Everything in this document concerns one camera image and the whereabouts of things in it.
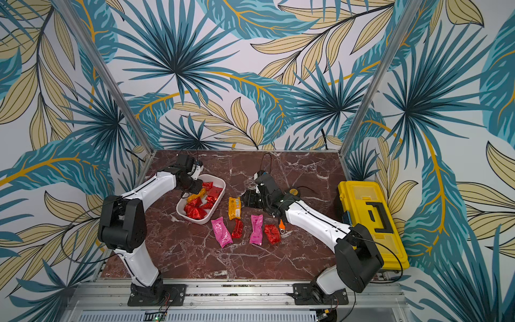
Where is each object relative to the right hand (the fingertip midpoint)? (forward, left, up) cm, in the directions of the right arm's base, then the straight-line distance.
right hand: (246, 196), depth 83 cm
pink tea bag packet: (-11, -4, -12) cm, 17 cm away
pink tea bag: (-12, +10, -13) cm, 20 cm away
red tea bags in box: (0, +24, -10) cm, 26 cm away
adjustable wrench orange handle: (-7, -15, -14) cm, 22 cm away
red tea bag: (-11, -11, -13) cm, 20 cm away
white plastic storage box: (+16, +15, -10) cm, 24 cm away
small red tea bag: (-9, +4, -11) cm, 15 cm away
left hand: (+10, +24, -7) cm, 27 cm away
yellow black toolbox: (-5, -47, +1) cm, 47 cm away
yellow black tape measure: (+10, -23, -12) cm, 28 cm away
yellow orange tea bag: (+2, +6, -12) cm, 14 cm away
